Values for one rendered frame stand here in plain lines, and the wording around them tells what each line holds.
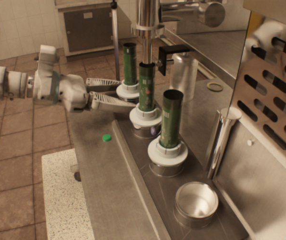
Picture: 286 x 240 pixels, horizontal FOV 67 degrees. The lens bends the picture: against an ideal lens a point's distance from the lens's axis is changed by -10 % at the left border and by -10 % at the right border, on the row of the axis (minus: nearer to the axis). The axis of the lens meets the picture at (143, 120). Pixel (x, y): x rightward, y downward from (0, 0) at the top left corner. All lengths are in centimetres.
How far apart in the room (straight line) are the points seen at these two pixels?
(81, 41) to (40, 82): 288
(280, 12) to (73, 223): 68
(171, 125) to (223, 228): 19
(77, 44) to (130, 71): 285
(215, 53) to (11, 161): 189
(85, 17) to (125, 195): 299
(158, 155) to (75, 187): 44
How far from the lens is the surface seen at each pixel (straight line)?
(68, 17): 327
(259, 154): 31
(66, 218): 75
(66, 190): 80
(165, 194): 42
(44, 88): 51
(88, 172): 47
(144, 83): 45
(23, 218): 173
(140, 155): 48
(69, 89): 52
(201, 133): 56
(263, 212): 35
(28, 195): 183
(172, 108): 35
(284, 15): 24
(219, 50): 47
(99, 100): 52
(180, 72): 61
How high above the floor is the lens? 138
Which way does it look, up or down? 39 degrees down
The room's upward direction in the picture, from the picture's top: straight up
